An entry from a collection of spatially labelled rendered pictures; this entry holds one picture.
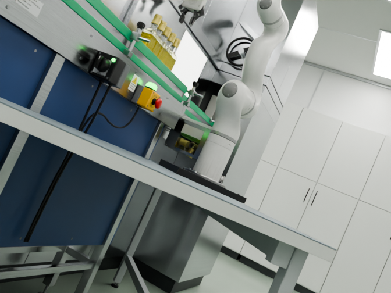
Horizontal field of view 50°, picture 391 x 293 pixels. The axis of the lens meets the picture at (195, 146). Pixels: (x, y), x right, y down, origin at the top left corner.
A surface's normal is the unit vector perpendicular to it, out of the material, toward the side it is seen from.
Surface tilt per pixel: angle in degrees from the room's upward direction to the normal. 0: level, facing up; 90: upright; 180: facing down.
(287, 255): 90
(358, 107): 90
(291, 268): 90
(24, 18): 90
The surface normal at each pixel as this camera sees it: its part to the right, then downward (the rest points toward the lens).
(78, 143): 0.29, 0.07
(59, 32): 0.85, 0.36
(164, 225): -0.32, -0.21
